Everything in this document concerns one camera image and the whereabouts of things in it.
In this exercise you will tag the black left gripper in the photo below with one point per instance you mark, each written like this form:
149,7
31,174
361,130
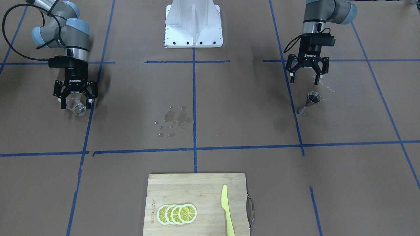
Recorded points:
309,53

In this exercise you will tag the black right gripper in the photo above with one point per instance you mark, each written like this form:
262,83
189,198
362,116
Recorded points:
78,76

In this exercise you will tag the small glass beaker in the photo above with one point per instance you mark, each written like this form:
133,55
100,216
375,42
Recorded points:
75,105

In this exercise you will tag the steel double jigger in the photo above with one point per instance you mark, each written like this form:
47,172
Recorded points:
312,98

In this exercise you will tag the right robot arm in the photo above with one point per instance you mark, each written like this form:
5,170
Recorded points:
66,30

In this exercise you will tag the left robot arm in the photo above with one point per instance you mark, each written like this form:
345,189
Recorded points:
319,12

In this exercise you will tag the yellow plastic knife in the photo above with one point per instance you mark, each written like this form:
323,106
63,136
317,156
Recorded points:
226,208

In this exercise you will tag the bamboo cutting board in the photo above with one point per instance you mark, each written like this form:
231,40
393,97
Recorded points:
167,192

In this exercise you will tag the rear lemon slice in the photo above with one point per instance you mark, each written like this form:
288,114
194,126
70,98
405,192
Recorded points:
187,213

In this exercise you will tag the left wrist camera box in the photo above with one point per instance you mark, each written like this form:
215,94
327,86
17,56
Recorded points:
322,39

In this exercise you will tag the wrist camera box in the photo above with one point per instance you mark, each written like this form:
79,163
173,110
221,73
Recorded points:
61,62
322,39

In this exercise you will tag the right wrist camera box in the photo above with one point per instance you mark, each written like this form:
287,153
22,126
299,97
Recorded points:
61,62

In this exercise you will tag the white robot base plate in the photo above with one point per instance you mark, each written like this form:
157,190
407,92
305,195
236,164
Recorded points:
193,24

